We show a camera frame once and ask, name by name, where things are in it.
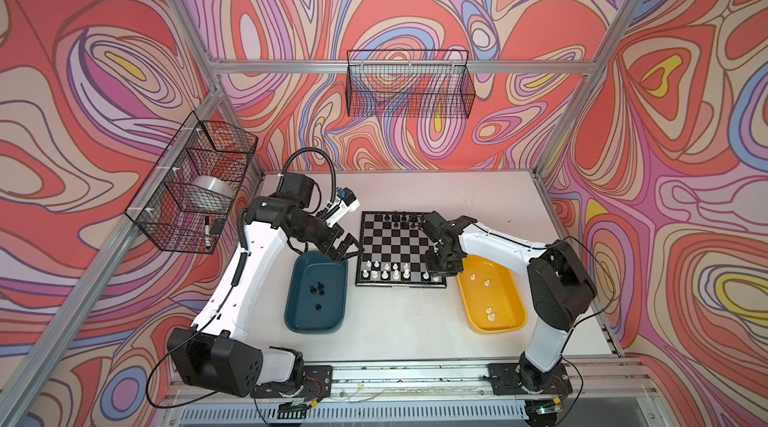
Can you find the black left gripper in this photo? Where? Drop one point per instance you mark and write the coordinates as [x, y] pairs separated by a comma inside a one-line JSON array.
[[340, 251]]

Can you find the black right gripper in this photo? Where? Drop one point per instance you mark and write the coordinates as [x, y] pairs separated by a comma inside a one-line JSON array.
[[432, 267]]

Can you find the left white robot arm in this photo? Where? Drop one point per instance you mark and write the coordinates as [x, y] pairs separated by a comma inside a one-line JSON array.
[[213, 353]]

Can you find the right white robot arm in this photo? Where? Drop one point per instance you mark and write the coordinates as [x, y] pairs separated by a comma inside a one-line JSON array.
[[561, 288]]

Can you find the black white chess board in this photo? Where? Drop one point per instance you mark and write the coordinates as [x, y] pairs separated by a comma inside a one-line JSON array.
[[394, 248]]

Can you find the black pieces in teal tray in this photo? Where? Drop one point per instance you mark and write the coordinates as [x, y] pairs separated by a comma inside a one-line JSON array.
[[318, 290]]

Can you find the teal plastic tray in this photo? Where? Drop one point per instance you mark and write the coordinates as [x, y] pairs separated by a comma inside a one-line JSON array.
[[316, 299]]

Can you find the yellow plastic tray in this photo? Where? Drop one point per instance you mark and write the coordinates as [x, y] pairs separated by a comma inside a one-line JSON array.
[[486, 284]]

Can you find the silver tape roll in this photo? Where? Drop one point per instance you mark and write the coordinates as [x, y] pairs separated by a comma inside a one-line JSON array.
[[214, 184]]

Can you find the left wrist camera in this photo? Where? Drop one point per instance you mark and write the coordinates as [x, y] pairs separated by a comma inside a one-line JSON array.
[[345, 201]]

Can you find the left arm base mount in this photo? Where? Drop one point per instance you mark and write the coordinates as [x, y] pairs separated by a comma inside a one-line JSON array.
[[308, 383]]

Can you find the black wire basket left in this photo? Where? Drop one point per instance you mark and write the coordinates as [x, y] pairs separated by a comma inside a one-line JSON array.
[[168, 209]]

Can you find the black wire basket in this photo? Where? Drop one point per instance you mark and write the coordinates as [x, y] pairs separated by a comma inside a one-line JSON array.
[[409, 83], [168, 209]]

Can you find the black wire basket back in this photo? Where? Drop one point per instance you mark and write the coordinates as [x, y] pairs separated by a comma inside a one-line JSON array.
[[409, 83]]

